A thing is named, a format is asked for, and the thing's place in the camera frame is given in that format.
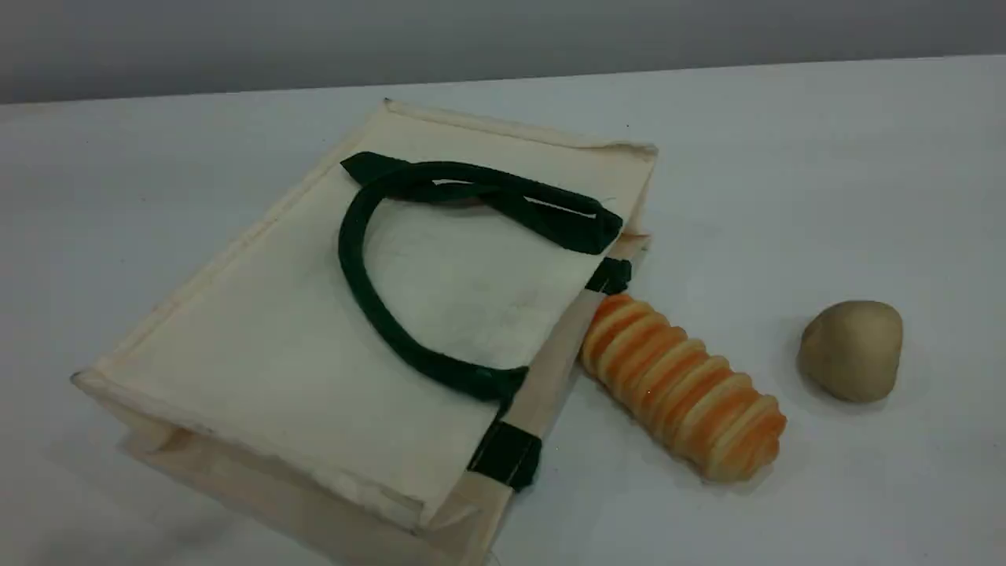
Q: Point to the ridged orange bread roll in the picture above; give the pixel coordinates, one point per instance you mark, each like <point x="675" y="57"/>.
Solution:
<point x="684" y="385"/>

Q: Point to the tan potato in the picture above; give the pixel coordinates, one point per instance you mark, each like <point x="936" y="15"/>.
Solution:
<point x="853" y="350"/>

